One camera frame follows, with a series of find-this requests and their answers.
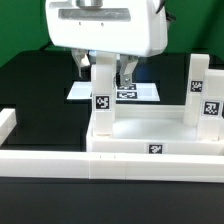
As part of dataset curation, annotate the white fiducial marker sheet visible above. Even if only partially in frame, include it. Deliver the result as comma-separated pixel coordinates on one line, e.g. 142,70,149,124
67,81,160,102

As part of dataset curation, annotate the white desk tabletop tray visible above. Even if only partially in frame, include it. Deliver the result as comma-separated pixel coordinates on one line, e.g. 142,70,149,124
86,104,224,156

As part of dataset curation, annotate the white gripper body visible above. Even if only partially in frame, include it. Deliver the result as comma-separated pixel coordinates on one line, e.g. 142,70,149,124
45,0,168,57

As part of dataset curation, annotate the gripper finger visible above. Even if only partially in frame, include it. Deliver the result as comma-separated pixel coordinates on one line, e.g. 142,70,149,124
71,49,90,79
119,55,138,87

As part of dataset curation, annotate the white U-shaped obstacle fence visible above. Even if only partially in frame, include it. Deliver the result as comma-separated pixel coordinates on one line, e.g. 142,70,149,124
0,108,224,184

